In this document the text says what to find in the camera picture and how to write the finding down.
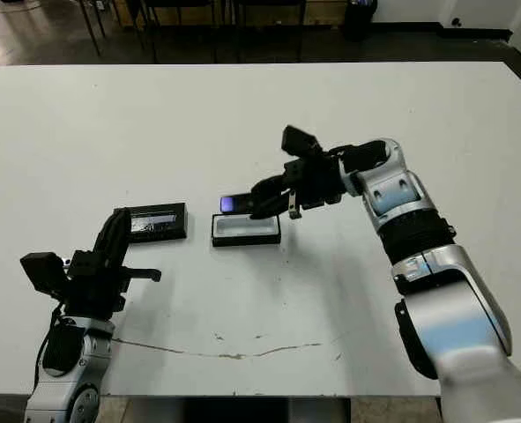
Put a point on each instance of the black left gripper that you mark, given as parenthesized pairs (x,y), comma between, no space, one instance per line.
(97,291)

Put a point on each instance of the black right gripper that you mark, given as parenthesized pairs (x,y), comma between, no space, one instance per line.
(317,180)

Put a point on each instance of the black camera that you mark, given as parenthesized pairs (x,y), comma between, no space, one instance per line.
(235,204)

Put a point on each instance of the black box lid with window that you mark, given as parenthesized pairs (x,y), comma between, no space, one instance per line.
(163,233)

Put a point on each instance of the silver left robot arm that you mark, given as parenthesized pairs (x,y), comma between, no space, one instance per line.
(70,383)

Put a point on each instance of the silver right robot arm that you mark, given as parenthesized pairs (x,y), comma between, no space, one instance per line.
(454,308)

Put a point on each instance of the black box base white insert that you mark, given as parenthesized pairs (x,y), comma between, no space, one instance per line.
(247,240)

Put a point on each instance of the black chair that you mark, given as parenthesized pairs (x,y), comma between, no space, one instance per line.
(185,39)
(269,39)

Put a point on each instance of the black trash bin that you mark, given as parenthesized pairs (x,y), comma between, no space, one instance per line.
(360,22)

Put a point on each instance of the brown wooden cabinet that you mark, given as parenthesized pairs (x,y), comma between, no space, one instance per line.
(189,15)

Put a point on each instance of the black metal desk leg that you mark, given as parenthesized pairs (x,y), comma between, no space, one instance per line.
(94,31)

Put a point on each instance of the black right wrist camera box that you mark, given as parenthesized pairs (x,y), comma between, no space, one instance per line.
(299,141)

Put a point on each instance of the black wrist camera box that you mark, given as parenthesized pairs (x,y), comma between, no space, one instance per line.
(44,273)
(299,141)

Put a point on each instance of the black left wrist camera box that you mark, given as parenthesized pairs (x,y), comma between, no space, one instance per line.
(44,273)

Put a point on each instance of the small black wall fixture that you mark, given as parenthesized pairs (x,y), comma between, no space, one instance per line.
(455,22)

